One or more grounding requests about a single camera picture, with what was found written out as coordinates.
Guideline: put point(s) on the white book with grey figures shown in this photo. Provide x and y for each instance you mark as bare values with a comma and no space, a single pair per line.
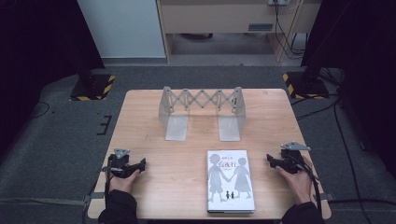
229,182

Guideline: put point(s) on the striped black stand base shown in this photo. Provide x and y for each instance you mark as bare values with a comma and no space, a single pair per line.
93,88
306,87

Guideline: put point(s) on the expandable metal book rack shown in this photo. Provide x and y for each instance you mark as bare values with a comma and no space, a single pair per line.
177,124

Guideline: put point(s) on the person's left hand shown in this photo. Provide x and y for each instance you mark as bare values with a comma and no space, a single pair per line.
123,184

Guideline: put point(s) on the white power strip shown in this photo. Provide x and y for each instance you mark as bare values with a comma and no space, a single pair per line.
278,2

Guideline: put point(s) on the grey table bracket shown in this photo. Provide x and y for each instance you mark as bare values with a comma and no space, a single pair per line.
327,197
93,196

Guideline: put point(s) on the beige wooden cabinet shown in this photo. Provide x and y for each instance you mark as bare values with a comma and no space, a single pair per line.
224,18

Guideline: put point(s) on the person's right hand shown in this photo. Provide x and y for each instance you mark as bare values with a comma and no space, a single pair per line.
300,185

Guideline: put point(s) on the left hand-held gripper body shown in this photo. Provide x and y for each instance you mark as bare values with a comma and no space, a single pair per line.
120,165

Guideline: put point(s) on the white panel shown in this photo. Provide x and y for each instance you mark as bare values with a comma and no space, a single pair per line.
121,28

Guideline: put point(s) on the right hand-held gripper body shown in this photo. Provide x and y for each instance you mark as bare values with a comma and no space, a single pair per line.
291,161

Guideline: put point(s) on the black curtain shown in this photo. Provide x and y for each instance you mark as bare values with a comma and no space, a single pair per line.
361,46
34,46

